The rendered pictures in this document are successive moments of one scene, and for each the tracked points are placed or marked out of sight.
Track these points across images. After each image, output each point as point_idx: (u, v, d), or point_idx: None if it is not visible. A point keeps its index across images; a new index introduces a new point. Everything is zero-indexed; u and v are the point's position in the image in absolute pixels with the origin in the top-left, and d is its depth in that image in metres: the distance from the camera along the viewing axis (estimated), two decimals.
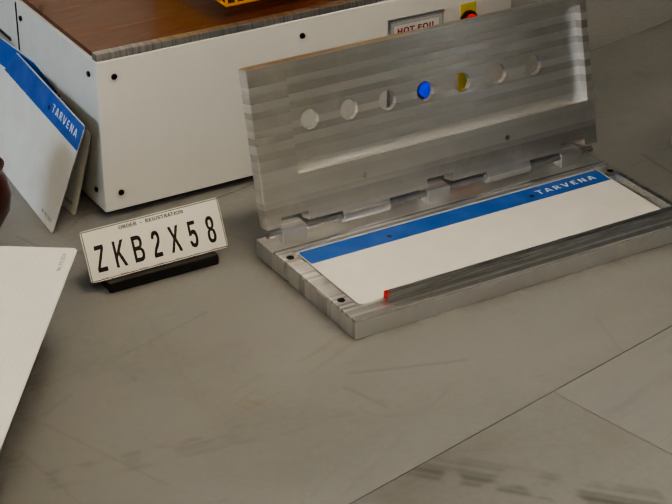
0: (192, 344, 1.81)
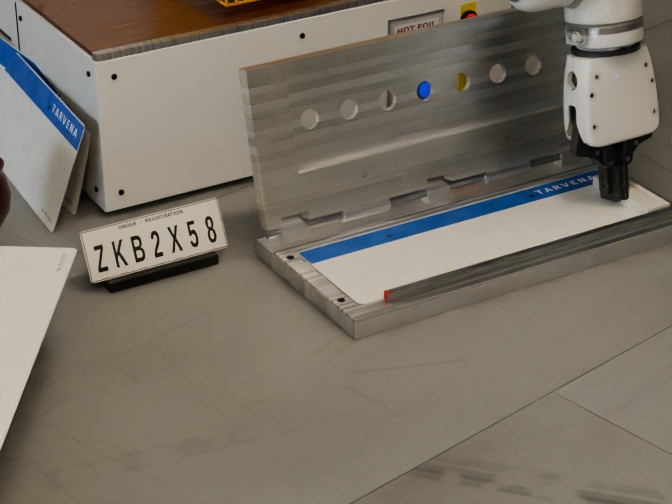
0: (192, 344, 1.81)
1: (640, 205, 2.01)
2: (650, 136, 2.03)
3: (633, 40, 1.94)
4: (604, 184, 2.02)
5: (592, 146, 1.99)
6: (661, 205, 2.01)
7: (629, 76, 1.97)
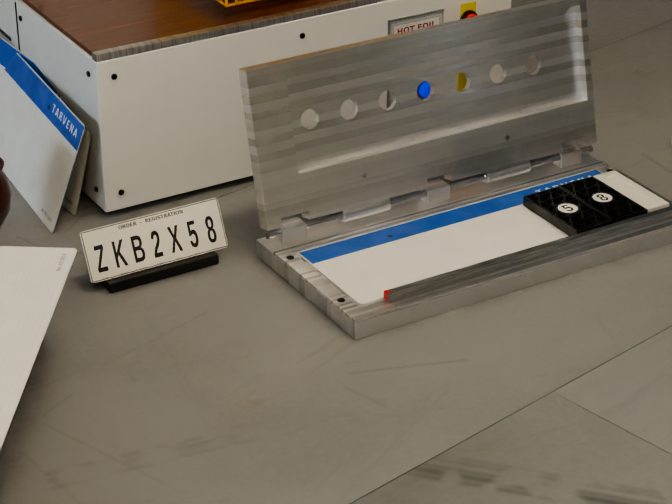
0: (192, 344, 1.81)
1: (640, 205, 2.01)
2: None
3: None
4: None
5: None
6: (660, 205, 2.01)
7: None
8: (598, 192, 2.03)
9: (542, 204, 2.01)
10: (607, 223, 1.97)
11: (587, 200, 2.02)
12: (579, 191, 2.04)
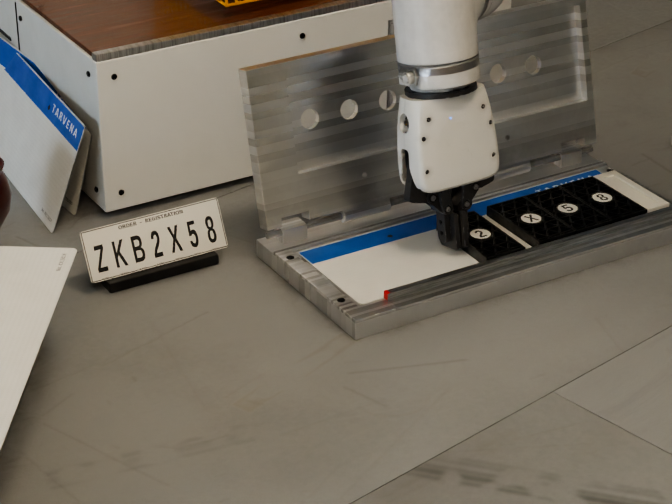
0: (192, 344, 1.81)
1: (640, 205, 2.01)
2: (492, 180, 1.93)
3: (466, 81, 1.85)
4: (442, 231, 1.92)
5: None
6: (660, 205, 2.01)
7: (464, 118, 1.87)
8: (598, 192, 2.03)
9: (542, 203, 2.01)
10: (607, 223, 1.97)
11: (587, 200, 2.02)
12: (579, 191, 2.04)
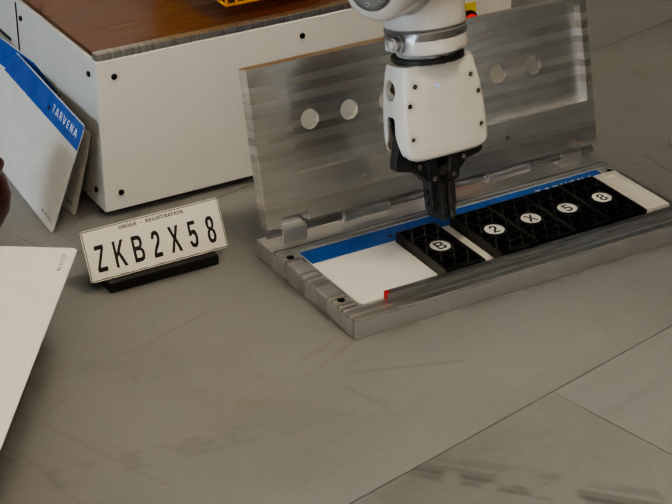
0: (192, 344, 1.81)
1: (639, 205, 2.01)
2: (479, 149, 1.90)
3: (453, 48, 1.82)
4: (429, 201, 1.89)
5: (414, 160, 1.87)
6: (660, 205, 2.01)
7: (451, 86, 1.84)
8: (598, 192, 2.04)
9: (542, 203, 2.01)
10: (607, 223, 1.97)
11: (587, 200, 2.02)
12: (579, 191, 2.04)
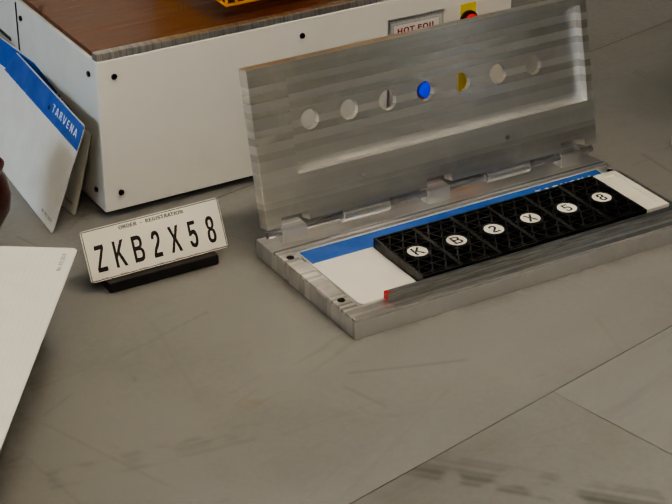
0: (192, 344, 1.81)
1: (639, 205, 2.01)
2: None
3: None
4: None
5: None
6: (660, 205, 2.01)
7: None
8: (598, 192, 2.04)
9: (541, 203, 2.01)
10: (606, 223, 1.97)
11: (586, 200, 2.02)
12: (578, 191, 2.04)
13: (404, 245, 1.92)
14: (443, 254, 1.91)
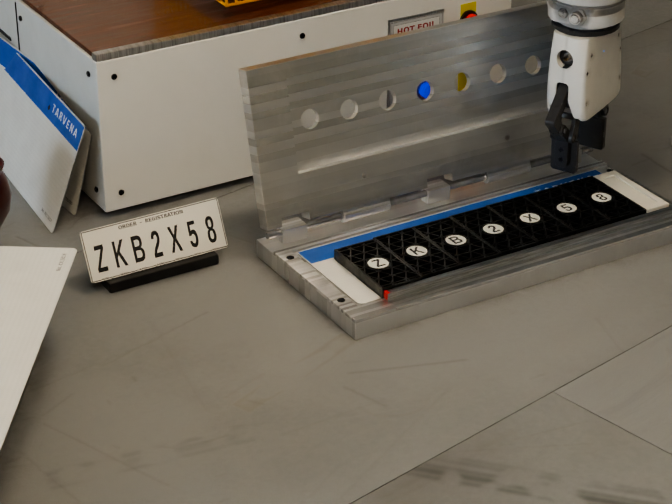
0: (192, 344, 1.81)
1: (639, 205, 2.01)
2: None
3: (623, 17, 1.98)
4: (562, 157, 2.04)
5: (561, 123, 2.01)
6: (660, 205, 2.01)
7: (610, 49, 2.01)
8: (598, 192, 2.04)
9: (541, 203, 2.02)
10: (606, 223, 1.97)
11: (586, 200, 2.02)
12: (578, 191, 2.04)
13: (403, 245, 1.93)
14: (442, 254, 1.91)
